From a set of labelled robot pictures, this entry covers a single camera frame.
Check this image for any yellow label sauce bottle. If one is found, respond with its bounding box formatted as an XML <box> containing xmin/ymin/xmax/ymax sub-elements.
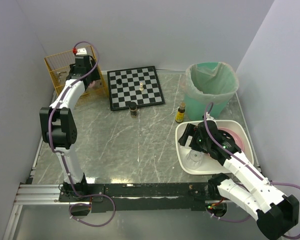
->
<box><xmin>175</xmin><ymin>102</ymin><xmax>186</xmax><ymax>123</ymax></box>

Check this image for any clear faceted glass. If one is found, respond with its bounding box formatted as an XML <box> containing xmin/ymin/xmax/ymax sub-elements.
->
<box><xmin>185</xmin><ymin>149</ymin><xmax>205</xmax><ymax>170</ymax></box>

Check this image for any pink lid spice jar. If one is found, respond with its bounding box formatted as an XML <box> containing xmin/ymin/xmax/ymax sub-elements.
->
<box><xmin>88</xmin><ymin>81</ymin><xmax>96</xmax><ymax>88</ymax></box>

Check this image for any pink plate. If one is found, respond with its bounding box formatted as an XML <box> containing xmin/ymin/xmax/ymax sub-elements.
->
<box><xmin>218</xmin><ymin>127</ymin><xmax>244</xmax><ymax>151</ymax></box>

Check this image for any black plate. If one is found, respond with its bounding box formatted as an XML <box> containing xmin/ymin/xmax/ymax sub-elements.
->
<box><xmin>218</xmin><ymin>129</ymin><xmax>235</xmax><ymax>142</ymax></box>

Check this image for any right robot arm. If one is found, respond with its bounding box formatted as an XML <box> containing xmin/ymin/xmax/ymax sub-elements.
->
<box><xmin>175</xmin><ymin>119</ymin><xmax>300</xmax><ymax>240</ymax></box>

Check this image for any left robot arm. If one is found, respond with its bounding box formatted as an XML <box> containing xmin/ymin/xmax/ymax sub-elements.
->
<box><xmin>39</xmin><ymin>53</ymin><xmax>99</xmax><ymax>199</ymax></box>

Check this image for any white plastic tray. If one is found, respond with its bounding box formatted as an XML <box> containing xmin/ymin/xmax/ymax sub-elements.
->
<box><xmin>175</xmin><ymin>120</ymin><xmax>255</xmax><ymax>175</ymax></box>

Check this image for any black chess pawn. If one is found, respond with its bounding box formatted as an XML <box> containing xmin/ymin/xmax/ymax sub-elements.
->
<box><xmin>116</xmin><ymin>78</ymin><xmax>122</xmax><ymax>85</ymax></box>

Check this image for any green plastic trash bin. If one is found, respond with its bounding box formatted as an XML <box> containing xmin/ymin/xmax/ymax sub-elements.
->
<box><xmin>180</xmin><ymin>62</ymin><xmax>239</xmax><ymax>121</ymax></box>

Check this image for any clear trash bag liner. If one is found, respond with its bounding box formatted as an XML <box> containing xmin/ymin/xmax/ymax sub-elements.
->
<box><xmin>180</xmin><ymin>62</ymin><xmax>239</xmax><ymax>104</ymax></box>

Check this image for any black white chessboard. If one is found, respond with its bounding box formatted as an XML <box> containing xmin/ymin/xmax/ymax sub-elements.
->
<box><xmin>107</xmin><ymin>66</ymin><xmax>165</xmax><ymax>112</ymax></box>

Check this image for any small dark pepper shaker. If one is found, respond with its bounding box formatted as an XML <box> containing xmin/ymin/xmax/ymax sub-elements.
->
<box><xmin>128</xmin><ymin>101</ymin><xmax>138</xmax><ymax>118</ymax></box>

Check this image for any white chess pawn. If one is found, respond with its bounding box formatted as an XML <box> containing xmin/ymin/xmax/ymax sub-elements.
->
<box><xmin>139</xmin><ymin>82</ymin><xmax>144</xmax><ymax>91</ymax></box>

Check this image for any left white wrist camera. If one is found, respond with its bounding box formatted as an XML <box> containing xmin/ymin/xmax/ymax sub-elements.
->
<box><xmin>72</xmin><ymin>47</ymin><xmax>88</xmax><ymax>57</ymax></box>

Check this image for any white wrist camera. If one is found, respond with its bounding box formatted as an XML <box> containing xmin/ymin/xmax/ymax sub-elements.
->
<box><xmin>203</xmin><ymin>112</ymin><xmax>217</xmax><ymax>124</ymax></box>
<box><xmin>72</xmin><ymin>47</ymin><xmax>88</xmax><ymax>57</ymax></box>

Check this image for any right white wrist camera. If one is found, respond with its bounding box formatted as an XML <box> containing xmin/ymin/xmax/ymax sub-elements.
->
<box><xmin>203</xmin><ymin>112</ymin><xmax>217</xmax><ymax>124</ymax></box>

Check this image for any yellow wire basket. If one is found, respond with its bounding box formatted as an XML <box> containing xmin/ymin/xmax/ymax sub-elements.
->
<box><xmin>44</xmin><ymin>44</ymin><xmax>109</xmax><ymax>104</ymax></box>

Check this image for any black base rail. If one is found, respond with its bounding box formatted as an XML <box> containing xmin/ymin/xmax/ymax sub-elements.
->
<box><xmin>58</xmin><ymin>182</ymin><xmax>222</xmax><ymax>213</ymax></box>

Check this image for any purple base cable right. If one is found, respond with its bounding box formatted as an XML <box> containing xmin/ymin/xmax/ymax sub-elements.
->
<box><xmin>206</xmin><ymin>204</ymin><xmax>252</xmax><ymax>223</ymax></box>

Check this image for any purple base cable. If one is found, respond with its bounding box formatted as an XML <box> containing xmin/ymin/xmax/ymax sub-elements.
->
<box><xmin>68</xmin><ymin>194</ymin><xmax>116</xmax><ymax>228</ymax></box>
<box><xmin>206</xmin><ymin>204</ymin><xmax>252</xmax><ymax>223</ymax></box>

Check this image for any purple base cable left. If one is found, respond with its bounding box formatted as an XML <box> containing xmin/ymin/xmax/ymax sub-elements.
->
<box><xmin>68</xmin><ymin>194</ymin><xmax>116</xmax><ymax>228</ymax></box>

